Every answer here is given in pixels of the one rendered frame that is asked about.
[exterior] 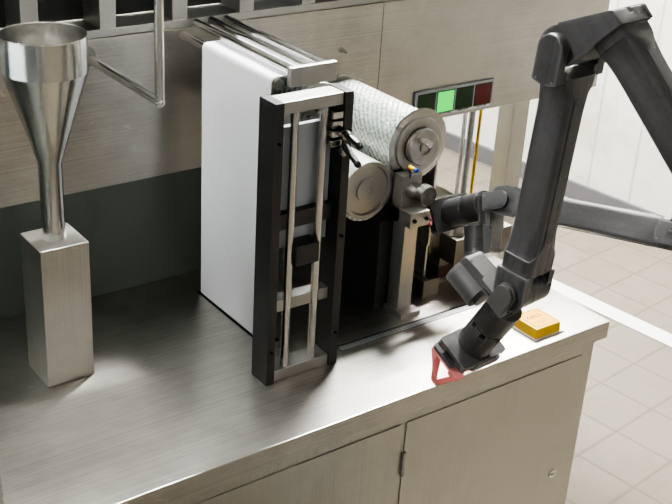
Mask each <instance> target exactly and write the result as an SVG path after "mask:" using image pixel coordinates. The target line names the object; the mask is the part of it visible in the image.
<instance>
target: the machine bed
mask: <svg viewBox="0 0 672 504"><path fill-rule="evenodd" d="M197 291H201V269H199V270H196V271H192V272H188V273H184V274H180V275H176V276H172V277H169V278H165V279H161V280H157V281H153V282H149V283H145V284H142V285H138V286H134V287H130V288H126V289H122V290H118V291H115V292H111V293H107V294H103V295H99V296H95V297H91V305H92V329H93V353H94V374H92V375H89V376H86V377H82V378H79V379H76V380H72V381H69V382H65V383H62V384H59V385H55V386H52V387H48V386H47V385H46V384H45V383H44V381H43V380H42V379H41V378H40V377H39V376H38V375H37V373H36V372H35V371H34V370H33V369H32V368H31V367H30V365H29V357H28V343H27V329H26V315H22V316H18V317H14V318H10V319H7V320H3V321H0V465H1V477H2V488H3V499H4V504H171V503H174V502H176V501H179V500H181V499H184V498H187V497H189V496H192V495H195V494H197V493H200V492H202V491H205V490H208V489H210V488H213V487H216V486H218V485H221V484H223V483H226V482H229V481H231V480H234V479H237V478H239V477H242V476H244V475H247V474H250V473H252V472H255V471H258V470H260V469H263V468H265V467H268V466H271V465H273V464H276V463H279V462H281V461H284V460H286V459H289V458H292V457H294V456H297V455H299V454H302V453H305V452H307V451H310V450H313V449H315V448H318V447H320V446H323V445H326V444H328V443H331V442H334V441H336V440H339V439H341V438H344V437H347V436H349V435H352V434H355V433H357V432H360V431H362V430H365V429H368V428H370V427H373V426H376V425H378V424H381V423H383V422H386V421H389V420H391V419H394V418H397V417H399V416H402V415H404V414H407V413H410V412H412V411H415V410H418V409H420V408H423V407H425V406H428V405H431V404H433V403H436V402H439V401H441V400H444V399H446V398H449V397H452V396H454V395H457V394H459V393H462V392H465V391H467V390H470V389H473V388H475V387H478V386H480V385H483V384H486V383H488V382H491V381H494V380H496V379H499V378H501V377H504V376H507V375H509V374H512V373H515V372H517V371H520V370H522V369H525V368H528V367H530V366H533V365H536V364H538V363H541V362H543V361H546V360H549V359H551V358H554V357H557V356H559V355H562V354H564V353H567V352H570V351H572V350H575V349H578V348H580V347H583V346H585V345H588V344H591V343H593V342H596V341H599V340H601V339H604V338H606V337H607V334H608V329H609V323H610V322H609V321H608V320H606V319H605V318H603V317H601V316H599V315H598V314H596V313H594V312H592V311H591V310H589V309H587V308H585V307H583V306H582V305H580V304H578V303H576V302H575V301H573V300H571V299H569V298H568V297H566V296H564V295H562V294H561V293H559V292H557V291H555V290H554V289H552V288H551V289H550V292H549V294H548V295H547V296H546V297H545V298H543V299H541V300H538V301H536V302H534V303H532V304H530V305H528V306H526V307H524V308H522V312H524V311H527V310H530V309H533V308H536V307H537V308H539V309H541V310H542V311H544V312H546V313H547V314H549V315H551V316H553V317H554V318H556V319H558V320H559V321H560V322H561V323H560V328H561V329H562V330H564V332H562V333H559V334H557V335H554V336H551V337H548V338H546V339H543V340H540V341H537V342H534V341H532V340H531V339H529V338H527V337H526V336H524V335H523V334H521V333H519V332H518V331H516V330H515V329H513V328H511V330H510V331H509V332H508V333H507V334H506V335H505V336H504V337H503V339H502V340H501V343H502V344H503V345H504V347H505V351H504V352H503V353H502V354H500V358H499V359H498V360H497V361H496V362H494V363H492V364H489V365H486V366H484V367H482V368H480V369H478V370H476V371H474V372H471V371H468V372H465V373H464V374H465V377H464V378H462V379H460V380H458V381H455V382H450V383H445V384H442V385H438V386H435V385H434V384H433V382H432V381H431V372H432V352H431V349H432V347H433V346H434V345H435V343H437V342H438V341H439V340H440V339H441V338H442V337H443V336H445V335H447V334H449V333H452V332H454V331H456V330H458V329H460V328H462V327H465V326H466V324H467V323H468V322H469V321H470V320H471V318H472V317H473V316H474V315H475V313H476V312H477V311H478V310H479V309H480V308H481V306H482V305H481V306H478V307H475V308H472V309H469V310H466V311H463V312H460V313H457V314H454V315H451V316H448V317H445V318H442V319H439V320H436V321H432V322H429V323H426V324H423V325H420V326H417V327H414V328H411V329H408V330H405V331H402V332H399V333H396V334H393V335H390V336H387V337H384V338H381V339H378V340H375V341H372V342H369V343H366V344H363V345H360V346H357V347H354V348H351V349H348V350H345V351H340V350H339V349H338V348H337V360H336V363H334V364H331V365H328V364H324V365H321V366H318V367H315V368H312V369H309V370H306V371H303V372H300V373H297V374H294V375H292V376H289V377H286V378H283V379H280V380H277V381H274V384H271V385H268V386H265V385H264V384H263V383H261V382H260V381H259V380H258V379H257V378H256V377H255V376H253V375H252V337H251V336H250V335H248V334H247V333H246V332H245V331H244V330H242V329H241V328H240V327H239V326H237V325H236V324H235V323H234V322H233V321H231V320H230V319H229V318H228V317H227V316H225V315H224V314H223V313H222V312H220V311H219V310H218V309H217V308H216V307H214V306H213V305H212V304H211V303H209V302H208V301H207V300H206V299H205V298H203V297H202V296H201V295H200V294H199V293H197ZM410 303H411V304H412V305H414V306H415V307H417V308H418V309H420V314H419V315H416V316H413V317H409V318H406V319H403V320H400V319H399V318H397V317H396V316H394V315H393V314H391V313H390V312H388V311H387V310H385V309H384V308H383V306H382V307H379V308H376V309H373V308H372V307H370V306H369V305H367V304H366V303H364V302H363V301H361V300H360V299H359V298H357V297H356V296H354V295H353V294H351V293H350V292H348V291H347V290H346V289H344V288H343V287H341V300H340V315H339V330H338V345H340V344H343V343H347V342H350V341H353V340H356V339H359V338H362V337H365V336H368V335H371V334H374V333H377V332H380V331H383V330H386V329H390V328H393V327H396V326H399V325H402V324H405V323H408V322H411V321H414V320H417V319H420V318H423V317H426V316H429V315H433V314H436V313H439V312H442V311H445V310H448V309H451V308H454V307H457V306H460V305H463V304H466V303H465V301H464V300H463V299H462V298H461V296H460V295H459V294H458V292H457V291H456V290H455V289H454V287H453V286H452V285H451V284H450V282H449V281H445V282H442V283H439V287H438V294H435V295H432V296H428V297H425V298H421V297H419V296H418V295H416V294H415V293H413V292H412V291H411V301H410ZM308 314H309V303H307V304H304V305H300V306H297V307H294V308H291V314H290V336H289V353H292V352H295V351H298V350H301V349H304V348H307V332H308Z"/></svg>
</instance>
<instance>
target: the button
mask: <svg viewBox="0 0 672 504"><path fill-rule="evenodd" d="M560 323H561V322H560V321H559V320H558V319H556V318H554V317H553V316H551V315H549V314H547V313H546V312H544V311H542V310H541V309H539V308H537V307H536V308H533V309H530V310H527V311H524V312H522V316H521V318H520V319H519V321H518V322H517V323H516V324H515V325H514V326H515V327H517V328H518V329H520V330H522V331H523V332H525V333H526V334H528V335H530V336H531V337H533V338H534V339H537V338H540V337H543V336H545V335H548V334H551V333H554V332H556V331H559V329H560Z"/></svg>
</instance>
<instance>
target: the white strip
mask: <svg viewBox="0 0 672 504"><path fill-rule="evenodd" d="M179 38H180V39H181V40H182V41H184V42H186V43H188V44H190V45H192V46H194V47H196V48H198V49H200V50H202V177H201V291H197V293H199V294H200V295H201V296H202V297H203V298H205V299H206V300H207V301H208V302H209V303H211V304H212V305H213V306H214V307H216V308H217V309H218V310H219V311H220V312H222V313H223V314H224V315H225V316H227V317H228V318H229V319H230V320H231V321H233V322H234V323H235V324H236V325H237V326H239V327H240V328H241V329H242V330H244V331H245V332H246V333H247V334H248V335H250V336H251V337H252V338H253V304H254V270H255V235H256V201H257V167H258V132H259V98H260V96H262V95H270V96H271V87H273V88H275V89H277V90H281V89H282V88H283V87H284V81H283V80H282V79H280V78H279V77H282V76H283V75H281V74H279V73H277V72H275V71H273V70H271V69H269V68H267V67H265V66H263V65H261V64H259V63H257V62H255V61H253V60H251V59H249V58H247V57H245V56H243V55H241V54H239V53H237V52H235V51H233V50H231V49H229V48H227V47H225V46H223V45H221V44H219V43H217V42H215V41H210V42H207V41H205V40H203V39H201V38H199V37H197V36H195V35H193V34H192V33H190V32H188V31H185V30H183V31H181V32H180V34H179Z"/></svg>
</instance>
